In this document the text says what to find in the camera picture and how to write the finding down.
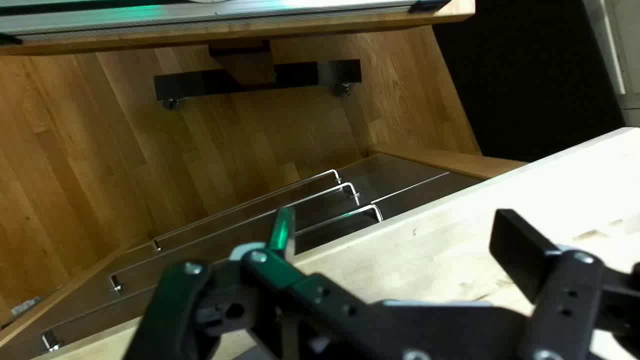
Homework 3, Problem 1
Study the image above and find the chrome drawer handle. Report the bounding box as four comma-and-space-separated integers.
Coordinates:
150, 167, 341, 253
38, 202, 386, 353
107, 179, 362, 293

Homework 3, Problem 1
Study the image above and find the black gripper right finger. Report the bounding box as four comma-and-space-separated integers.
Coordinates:
488, 207, 640, 360

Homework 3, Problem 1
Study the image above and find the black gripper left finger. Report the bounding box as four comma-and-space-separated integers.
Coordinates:
125, 206, 435, 360

